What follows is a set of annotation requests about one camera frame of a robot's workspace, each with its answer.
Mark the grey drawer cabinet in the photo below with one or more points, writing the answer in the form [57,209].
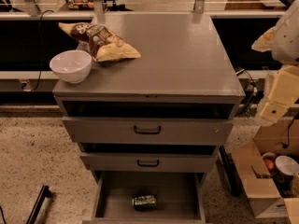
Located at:
[183,73]

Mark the black bar on floor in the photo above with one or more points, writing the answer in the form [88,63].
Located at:
[44,193]

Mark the grey top drawer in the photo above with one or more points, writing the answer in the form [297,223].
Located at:
[148,131]

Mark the white cup in box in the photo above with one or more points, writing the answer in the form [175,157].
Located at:
[286,165]

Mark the black bar beside cabinet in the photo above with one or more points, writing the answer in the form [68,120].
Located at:
[234,187]

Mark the grey middle drawer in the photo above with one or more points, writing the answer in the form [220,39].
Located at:
[147,162]

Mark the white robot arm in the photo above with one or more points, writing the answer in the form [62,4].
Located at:
[282,41]

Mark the red apple in box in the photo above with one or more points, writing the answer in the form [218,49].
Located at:
[269,164]

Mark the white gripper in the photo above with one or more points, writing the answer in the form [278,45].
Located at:
[287,41]

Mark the cardboard box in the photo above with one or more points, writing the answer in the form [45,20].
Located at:
[281,138]

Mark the grey open bottom drawer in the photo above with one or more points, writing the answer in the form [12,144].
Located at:
[178,197]

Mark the white bowl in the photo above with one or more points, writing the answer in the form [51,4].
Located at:
[72,66]

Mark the brown yellow chip bag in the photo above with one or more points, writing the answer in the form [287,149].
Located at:
[104,45]

